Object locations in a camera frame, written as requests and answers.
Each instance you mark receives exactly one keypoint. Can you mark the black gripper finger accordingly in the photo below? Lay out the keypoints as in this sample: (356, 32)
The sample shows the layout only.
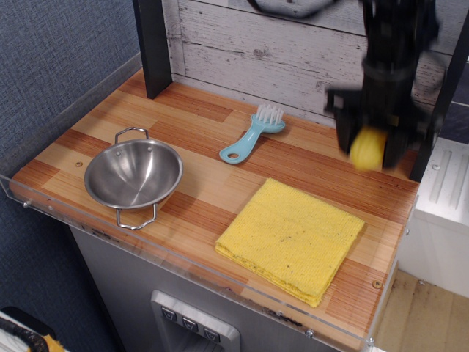
(397, 145)
(348, 125)

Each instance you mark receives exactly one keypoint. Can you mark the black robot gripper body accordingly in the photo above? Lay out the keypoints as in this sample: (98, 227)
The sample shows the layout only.
(386, 103)

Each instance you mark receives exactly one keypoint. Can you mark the yellow toy corn cob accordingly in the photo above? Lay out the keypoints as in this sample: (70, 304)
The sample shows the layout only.
(367, 149)

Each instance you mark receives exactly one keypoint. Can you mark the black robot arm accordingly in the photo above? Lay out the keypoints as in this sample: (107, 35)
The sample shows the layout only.
(397, 33)

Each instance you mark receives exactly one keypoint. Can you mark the small yellow object bottom left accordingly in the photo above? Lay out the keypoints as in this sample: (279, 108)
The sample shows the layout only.
(53, 345)

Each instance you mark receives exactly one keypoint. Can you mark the light blue dish brush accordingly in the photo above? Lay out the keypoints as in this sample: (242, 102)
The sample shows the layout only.
(267, 119)

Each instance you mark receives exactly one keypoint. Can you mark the white ridged side cabinet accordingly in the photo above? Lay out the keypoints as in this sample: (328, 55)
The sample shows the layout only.
(434, 246)

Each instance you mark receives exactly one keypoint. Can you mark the folded yellow cloth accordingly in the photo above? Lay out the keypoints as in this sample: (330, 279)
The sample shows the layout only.
(291, 239)

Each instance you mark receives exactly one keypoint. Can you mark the silver dispenser button panel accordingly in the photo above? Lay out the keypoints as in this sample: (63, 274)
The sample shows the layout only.
(186, 328)

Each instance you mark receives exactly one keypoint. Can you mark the grey toy fridge cabinet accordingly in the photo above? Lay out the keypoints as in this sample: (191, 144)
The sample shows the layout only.
(126, 281)

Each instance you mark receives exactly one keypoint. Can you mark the clear acrylic edge guard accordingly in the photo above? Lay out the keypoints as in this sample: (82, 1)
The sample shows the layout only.
(197, 124)

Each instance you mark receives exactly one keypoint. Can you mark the black right frame post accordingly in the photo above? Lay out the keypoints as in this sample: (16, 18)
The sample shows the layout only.
(441, 88)

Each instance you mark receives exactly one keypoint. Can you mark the black frame post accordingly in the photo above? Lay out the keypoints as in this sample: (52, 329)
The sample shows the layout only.
(153, 45)
(441, 88)

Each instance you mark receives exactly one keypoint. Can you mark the stainless steel two-handled bowl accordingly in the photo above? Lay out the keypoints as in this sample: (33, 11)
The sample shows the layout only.
(135, 172)

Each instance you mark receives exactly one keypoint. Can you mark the black left frame post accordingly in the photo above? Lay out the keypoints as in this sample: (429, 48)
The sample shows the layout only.
(153, 45)

